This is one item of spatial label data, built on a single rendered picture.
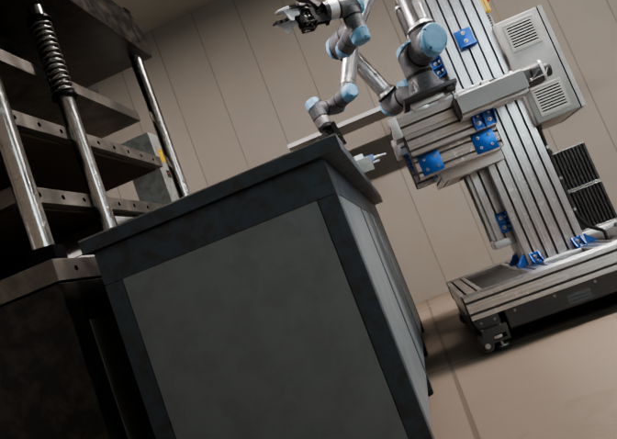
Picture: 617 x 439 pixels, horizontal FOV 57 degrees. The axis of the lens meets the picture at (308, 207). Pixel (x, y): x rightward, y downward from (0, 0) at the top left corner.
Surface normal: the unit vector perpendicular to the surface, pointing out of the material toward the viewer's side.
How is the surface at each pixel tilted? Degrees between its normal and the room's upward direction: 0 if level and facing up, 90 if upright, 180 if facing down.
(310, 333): 90
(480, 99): 90
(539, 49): 90
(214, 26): 90
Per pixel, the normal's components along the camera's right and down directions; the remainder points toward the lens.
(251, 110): -0.17, -0.06
